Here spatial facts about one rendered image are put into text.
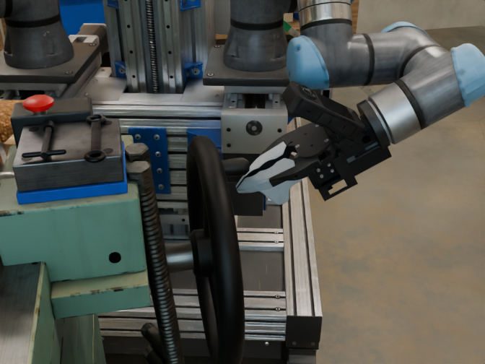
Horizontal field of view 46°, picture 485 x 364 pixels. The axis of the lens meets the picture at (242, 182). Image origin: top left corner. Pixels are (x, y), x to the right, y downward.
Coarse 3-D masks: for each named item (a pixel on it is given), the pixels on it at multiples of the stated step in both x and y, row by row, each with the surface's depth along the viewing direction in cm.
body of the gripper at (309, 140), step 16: (368, 112) 75; (304, 128) 79; (320, 128) 78; (368, 128) 76; (288, 144) 79; (304, 144) 77; (320, 144) 75; (336, 144) 75; (352, 144) 77; (368, 144) 78; (384, 144) 76; (320, 160) 75; (336, 160) 76; (352, 160) 78; (368, 160) 79; (320, 176) 78; (336, 176) 79; (352, 176) 78; (320, 192) 78; (336, 192) 79
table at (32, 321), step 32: (0, 256) 56; (0, 288) 52; (32, 288) 52; (64, 288) 56; (96, 288) 56; (128, 288) 57; (0, 320) 48; (32, 320) 48; (0, 352) 45; (32, 352) 46
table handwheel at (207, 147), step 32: (192, 160) 74; (192, 192) 80; (224, 192) 59; (192, 224) 82; (224, 224) 57; (192, 256) 69; (224, 256) 57; (224, 288) 57; (224, 320) 58; (224, 352) 60
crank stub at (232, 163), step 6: (222, 162) 76; (228, 162) 76; (234, 162) 76; (240, 162) 76; (246, 162) 76; (228, 168) 76; (234, 168) 76; (240, 168) 76; (246, 168) 76; (228, 174) 76; (234, 174) 76; (240, 174) 76
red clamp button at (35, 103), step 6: (30, 96) 58; (36, 96) 58; (42, 96) 58; (48, 96) 58; (24, 102) 57; (30, 102) 57; (36, 102) 57; (42, 102) 57; (48, 102) 57; (30, 108) 57; (36, 108) 57; (42, 108) 57; (48, 108) 58
